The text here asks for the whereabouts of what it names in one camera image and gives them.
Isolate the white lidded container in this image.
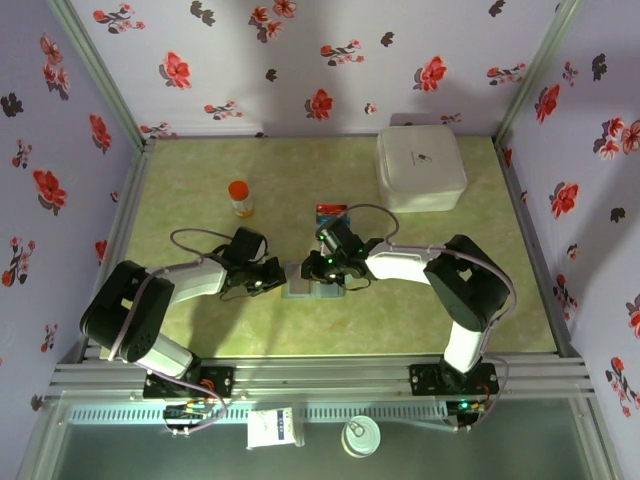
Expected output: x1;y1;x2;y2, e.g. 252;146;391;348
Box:
374;124;470;215

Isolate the slotted grey cable duct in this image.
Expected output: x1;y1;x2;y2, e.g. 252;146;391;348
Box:
67;404;449;425

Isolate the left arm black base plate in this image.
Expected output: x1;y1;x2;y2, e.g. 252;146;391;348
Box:
143;366;236;400

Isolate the aluminium side rail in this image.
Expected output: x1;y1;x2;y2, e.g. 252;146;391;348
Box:
54;139;157;364
493;135;585;360

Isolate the silver tin can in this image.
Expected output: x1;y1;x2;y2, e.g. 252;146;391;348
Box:
340;415;382;458

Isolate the orange-capped small bottle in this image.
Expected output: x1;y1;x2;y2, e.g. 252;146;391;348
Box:
227;180;255;219

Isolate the white blue packet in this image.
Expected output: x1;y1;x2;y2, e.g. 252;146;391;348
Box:
246;408;297;450

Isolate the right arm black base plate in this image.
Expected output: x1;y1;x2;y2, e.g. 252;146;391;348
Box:
408;363;500;396

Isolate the right arm lilac cable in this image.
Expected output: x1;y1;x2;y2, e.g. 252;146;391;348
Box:
342;202;517;434

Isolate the aluminium corner post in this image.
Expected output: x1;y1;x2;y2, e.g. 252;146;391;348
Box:
493;0;585;146
47;0;157;151

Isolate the aluminium front frame rail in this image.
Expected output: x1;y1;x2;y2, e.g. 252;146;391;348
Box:
44;353;597;401

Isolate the grey-green card holder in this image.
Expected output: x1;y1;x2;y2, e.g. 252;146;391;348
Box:
280;262;347;300

